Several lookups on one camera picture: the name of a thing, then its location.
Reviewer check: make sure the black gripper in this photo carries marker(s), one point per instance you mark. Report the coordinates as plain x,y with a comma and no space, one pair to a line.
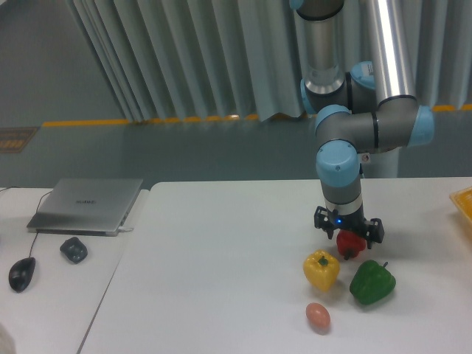
372,230

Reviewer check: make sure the red bell pepper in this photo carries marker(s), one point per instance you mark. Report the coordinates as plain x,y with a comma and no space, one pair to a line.
349,244

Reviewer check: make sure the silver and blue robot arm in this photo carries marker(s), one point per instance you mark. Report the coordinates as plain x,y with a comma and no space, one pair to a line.
371,109

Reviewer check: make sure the yellow basket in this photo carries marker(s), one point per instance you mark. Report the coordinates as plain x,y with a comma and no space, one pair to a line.
462,200

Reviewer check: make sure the yellow bell pepper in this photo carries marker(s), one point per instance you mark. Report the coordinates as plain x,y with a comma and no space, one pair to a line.
321,269

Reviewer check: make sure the green bell pepper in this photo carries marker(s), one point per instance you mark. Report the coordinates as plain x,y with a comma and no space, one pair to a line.
371,283

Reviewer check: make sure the brown egg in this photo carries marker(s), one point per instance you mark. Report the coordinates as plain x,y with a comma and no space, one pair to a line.
318,315

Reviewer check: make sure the grey pleated curtain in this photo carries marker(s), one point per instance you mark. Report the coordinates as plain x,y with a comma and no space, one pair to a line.
183,59

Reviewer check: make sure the silver closed laptop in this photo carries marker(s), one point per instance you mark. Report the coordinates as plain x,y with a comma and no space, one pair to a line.
86,206

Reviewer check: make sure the black power adapter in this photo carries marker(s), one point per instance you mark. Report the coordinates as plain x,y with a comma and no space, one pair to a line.
74,250

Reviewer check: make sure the black computer mouse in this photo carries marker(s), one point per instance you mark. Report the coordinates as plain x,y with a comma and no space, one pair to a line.
21,273

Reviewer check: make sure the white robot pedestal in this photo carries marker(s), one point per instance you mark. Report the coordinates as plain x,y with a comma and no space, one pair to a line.
380,163

